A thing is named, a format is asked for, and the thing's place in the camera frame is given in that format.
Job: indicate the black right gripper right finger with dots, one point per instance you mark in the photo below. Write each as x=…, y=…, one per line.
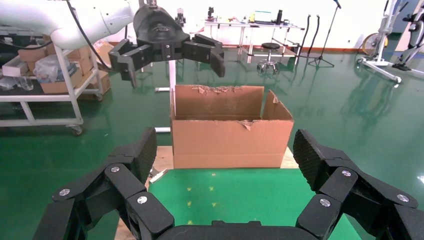
x=348, y=195

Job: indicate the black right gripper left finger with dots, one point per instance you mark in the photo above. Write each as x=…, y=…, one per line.
x=112, y=188

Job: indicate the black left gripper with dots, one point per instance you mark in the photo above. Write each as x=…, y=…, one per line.
x=159, y=30

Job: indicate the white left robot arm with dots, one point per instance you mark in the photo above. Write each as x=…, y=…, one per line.
x=49, y=16

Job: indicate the cardboard box by cart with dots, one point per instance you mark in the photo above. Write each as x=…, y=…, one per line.
x=102, y=82

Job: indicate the cardboard box on cart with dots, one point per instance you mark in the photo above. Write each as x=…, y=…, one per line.
x=82, y=59
x=31, y=53
x=59, y=86

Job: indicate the large open cardboard carton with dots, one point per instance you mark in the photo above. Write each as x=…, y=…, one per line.
x=228, y=142

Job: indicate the white flat box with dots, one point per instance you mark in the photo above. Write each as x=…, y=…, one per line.
x=14, y=68

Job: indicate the silver binder clip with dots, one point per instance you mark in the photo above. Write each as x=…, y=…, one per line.
x=159, y=176

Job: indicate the green table cloth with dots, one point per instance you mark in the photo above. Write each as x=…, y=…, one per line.
x=248, y=192

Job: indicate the black round stool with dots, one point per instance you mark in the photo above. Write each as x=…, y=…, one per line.
x=270, y=46

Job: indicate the white wheeled shelf cart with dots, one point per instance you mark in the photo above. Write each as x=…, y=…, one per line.
x=71, y=82

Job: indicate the clear plastic bag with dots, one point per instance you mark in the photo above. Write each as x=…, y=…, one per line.
x=49, y=68

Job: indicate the white exercise machine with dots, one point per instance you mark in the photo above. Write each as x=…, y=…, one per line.
x=381, y=64

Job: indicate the black gooseneck stand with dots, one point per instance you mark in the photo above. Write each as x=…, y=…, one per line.
x=318, y=24
x=305, y=31

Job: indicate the black tripod microphone stand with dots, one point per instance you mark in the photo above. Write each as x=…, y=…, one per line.
x=324, y=43

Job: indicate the grey exercise bike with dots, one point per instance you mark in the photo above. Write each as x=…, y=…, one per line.
x=412, y=39

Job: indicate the white metal stand frame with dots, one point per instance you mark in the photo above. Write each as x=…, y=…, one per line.
x=172, y=76

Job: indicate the white metal frame table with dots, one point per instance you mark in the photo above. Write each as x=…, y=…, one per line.
x=251, y=24

